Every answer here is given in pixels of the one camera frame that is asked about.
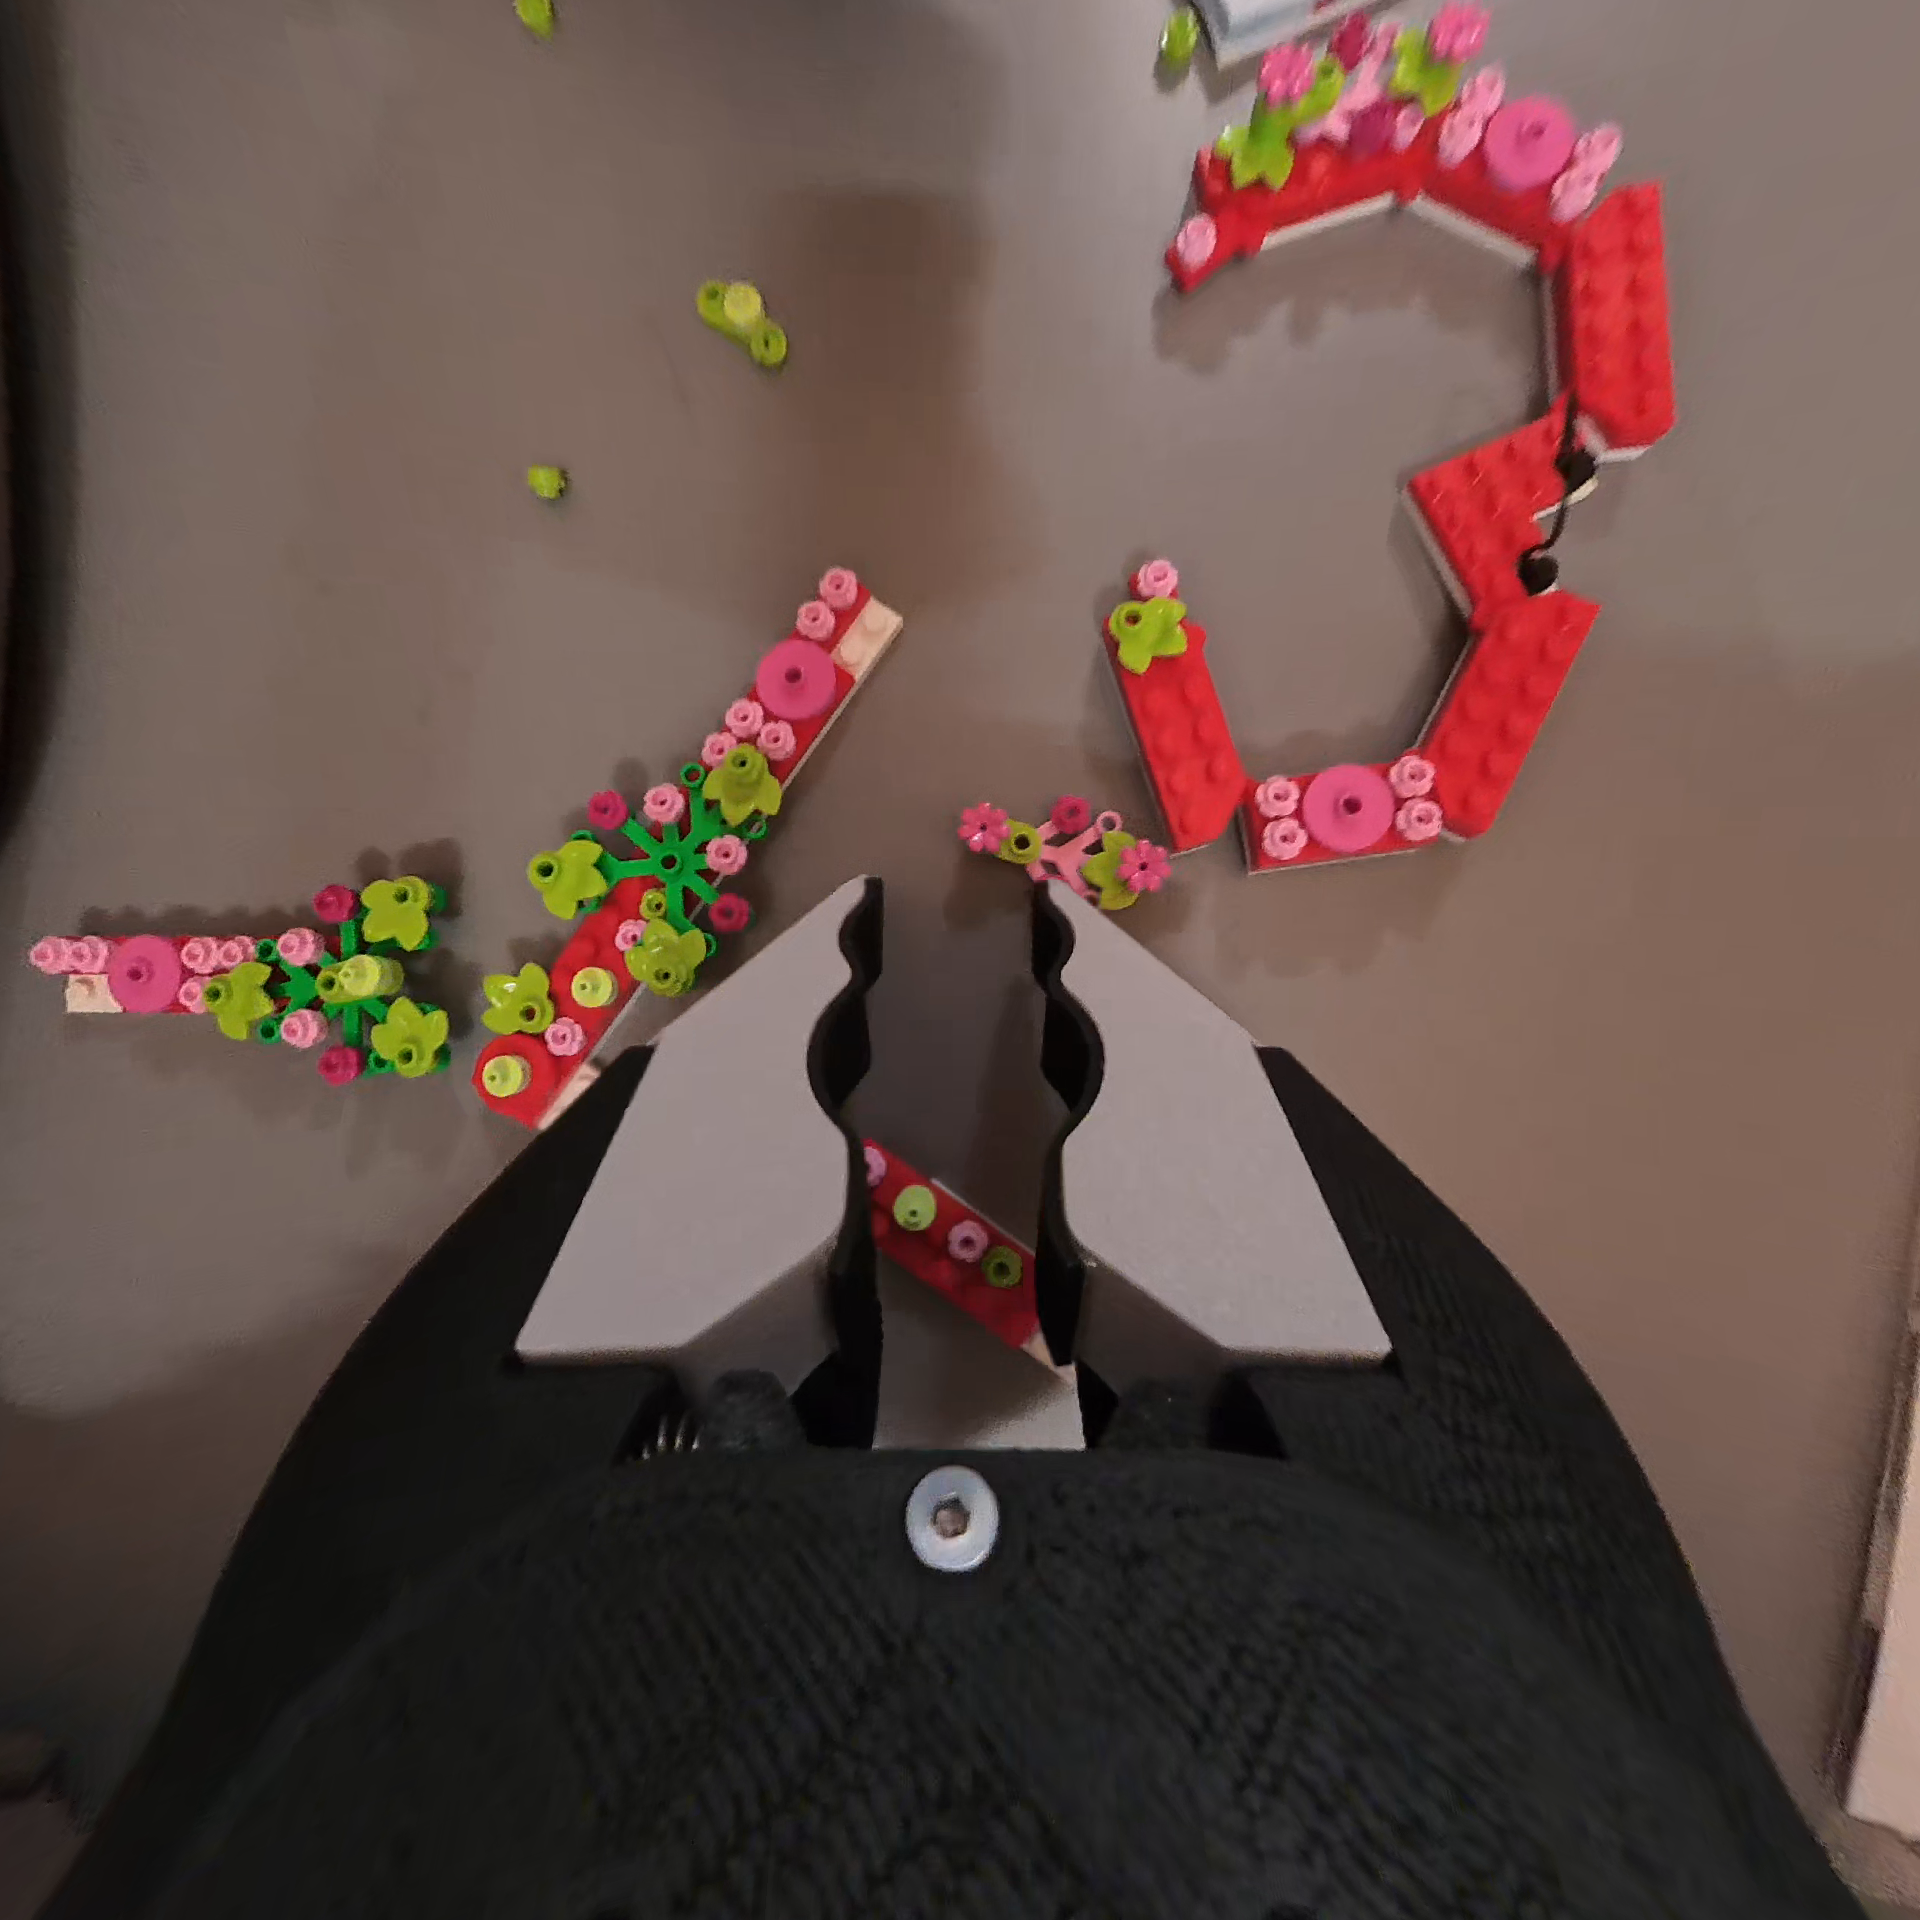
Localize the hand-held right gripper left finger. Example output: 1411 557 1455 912
515 874 888 1450

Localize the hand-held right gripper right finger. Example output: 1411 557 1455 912
1028 879 1392 1450

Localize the red lego heart frame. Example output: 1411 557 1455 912
1107 0 1679 876

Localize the short red lego segment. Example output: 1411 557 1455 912
858 1136 1077 1374

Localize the pink lego flower sprig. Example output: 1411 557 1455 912
957 794 1176 912

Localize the long red lego flower segment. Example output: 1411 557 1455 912
470 566 906 1130

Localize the red lego segment green plant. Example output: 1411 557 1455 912
27 874 456 1086

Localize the lego instruction booklet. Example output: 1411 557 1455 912
1201 0 1361 66

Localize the white cardboard box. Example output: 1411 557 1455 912
1833 1304 1920 1840

